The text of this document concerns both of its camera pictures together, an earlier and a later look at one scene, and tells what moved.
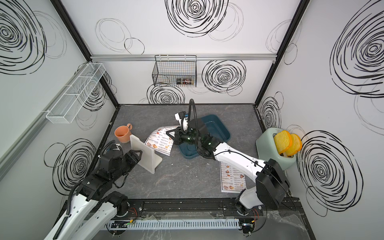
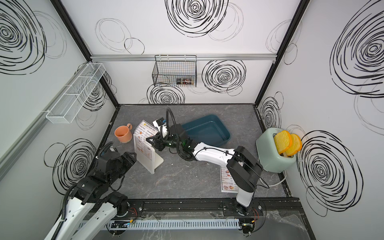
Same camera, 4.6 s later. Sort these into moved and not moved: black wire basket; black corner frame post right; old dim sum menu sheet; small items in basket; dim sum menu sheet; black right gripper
Moved: black right gripper; dim sum menu sheet
Not moved: black corner frame post right; old dim sum menu sheet; black wire basket; small items in basket
